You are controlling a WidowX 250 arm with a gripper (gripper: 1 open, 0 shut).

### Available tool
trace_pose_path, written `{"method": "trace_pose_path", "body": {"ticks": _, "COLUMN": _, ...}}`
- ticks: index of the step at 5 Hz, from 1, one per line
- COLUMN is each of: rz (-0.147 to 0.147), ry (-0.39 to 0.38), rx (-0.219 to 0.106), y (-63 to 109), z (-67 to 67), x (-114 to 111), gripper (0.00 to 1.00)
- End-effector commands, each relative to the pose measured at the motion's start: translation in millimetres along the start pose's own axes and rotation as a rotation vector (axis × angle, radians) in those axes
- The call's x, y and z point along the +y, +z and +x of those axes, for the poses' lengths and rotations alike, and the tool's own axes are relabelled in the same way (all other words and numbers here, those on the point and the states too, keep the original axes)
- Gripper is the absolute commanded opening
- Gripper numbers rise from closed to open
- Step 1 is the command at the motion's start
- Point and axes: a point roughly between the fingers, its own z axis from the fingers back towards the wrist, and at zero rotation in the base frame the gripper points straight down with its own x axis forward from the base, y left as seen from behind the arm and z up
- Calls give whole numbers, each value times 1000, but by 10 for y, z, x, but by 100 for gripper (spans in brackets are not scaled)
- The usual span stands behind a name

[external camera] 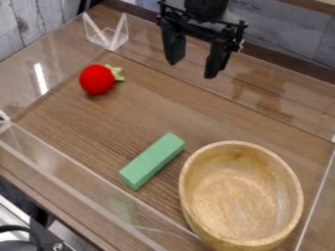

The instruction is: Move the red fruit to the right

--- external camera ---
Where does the black cable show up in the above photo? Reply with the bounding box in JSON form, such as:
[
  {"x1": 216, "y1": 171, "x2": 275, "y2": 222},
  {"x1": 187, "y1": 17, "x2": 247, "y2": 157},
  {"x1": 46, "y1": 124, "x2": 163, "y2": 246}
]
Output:
[{"x1": 0, "y1": 225, "x2": 40, "y2": 251}]

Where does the clear acrylic corner bracket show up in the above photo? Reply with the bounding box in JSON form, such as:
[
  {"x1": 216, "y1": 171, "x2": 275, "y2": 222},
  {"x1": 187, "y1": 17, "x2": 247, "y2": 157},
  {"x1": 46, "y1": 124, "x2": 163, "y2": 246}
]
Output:
[{"x1": 83, "y1": 12, "x2": 128, "y2": 51}]

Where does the clear acrylic tray wall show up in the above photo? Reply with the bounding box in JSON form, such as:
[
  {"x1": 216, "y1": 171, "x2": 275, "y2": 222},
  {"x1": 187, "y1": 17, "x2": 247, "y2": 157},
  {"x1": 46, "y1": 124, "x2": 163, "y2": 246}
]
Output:
[{"x1": 0, "y1": 17, "x2": 335, "y2": 251}]

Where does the green rectangular block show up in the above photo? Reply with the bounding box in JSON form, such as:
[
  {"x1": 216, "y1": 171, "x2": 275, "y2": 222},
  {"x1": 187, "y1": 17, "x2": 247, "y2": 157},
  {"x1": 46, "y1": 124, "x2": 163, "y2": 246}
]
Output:
[{"x1": 118, "y1": 132, "x2": 186, "y2": 191}]

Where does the black metal mount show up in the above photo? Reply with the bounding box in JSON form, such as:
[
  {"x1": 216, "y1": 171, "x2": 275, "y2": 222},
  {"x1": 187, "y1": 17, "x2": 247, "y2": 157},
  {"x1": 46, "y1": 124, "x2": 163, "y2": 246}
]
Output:
[{"x1": 29, "y1": 219, "x2": 76, "y2": 251}]

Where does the wooden bowl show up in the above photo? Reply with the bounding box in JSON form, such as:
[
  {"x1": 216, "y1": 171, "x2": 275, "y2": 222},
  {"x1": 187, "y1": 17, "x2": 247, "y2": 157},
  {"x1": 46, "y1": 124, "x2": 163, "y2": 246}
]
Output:
[{"x1": 178, "y1": 140, "x2": 303, "y2": 251}]

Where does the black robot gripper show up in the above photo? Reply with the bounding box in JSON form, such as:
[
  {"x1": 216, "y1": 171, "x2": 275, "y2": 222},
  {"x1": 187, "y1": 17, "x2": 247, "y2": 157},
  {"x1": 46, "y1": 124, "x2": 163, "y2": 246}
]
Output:
[{"x1": 158, "y1": 0, "x2": 248, "y2": 79}]

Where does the red plush strawberry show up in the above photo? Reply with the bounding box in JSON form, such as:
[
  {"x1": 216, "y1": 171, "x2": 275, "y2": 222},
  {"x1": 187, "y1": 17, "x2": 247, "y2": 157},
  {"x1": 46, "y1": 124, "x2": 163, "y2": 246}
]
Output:
[{"x1": 79, "y1": 64, "x2": 124, "y2": 95}]

